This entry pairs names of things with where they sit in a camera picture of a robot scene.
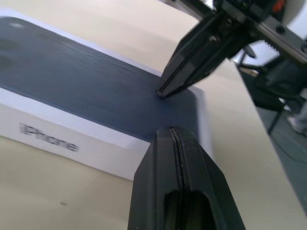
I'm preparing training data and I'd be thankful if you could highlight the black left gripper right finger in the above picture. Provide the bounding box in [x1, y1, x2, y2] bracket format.
[172, 125, 246, 230]

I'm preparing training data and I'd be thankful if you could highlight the black office chair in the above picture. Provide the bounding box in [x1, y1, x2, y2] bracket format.
[254, 55, 307, 135]

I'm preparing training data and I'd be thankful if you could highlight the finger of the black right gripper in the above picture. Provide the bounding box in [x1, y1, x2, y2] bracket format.
[156, 12, 229, 94]
[160, 25, 262, 98]

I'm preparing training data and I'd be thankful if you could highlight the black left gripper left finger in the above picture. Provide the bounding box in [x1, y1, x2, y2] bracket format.
[127, 126, 183, 230]

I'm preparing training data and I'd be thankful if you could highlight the white phone box lid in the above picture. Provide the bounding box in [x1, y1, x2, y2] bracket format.
[0, 8, 214, 182]

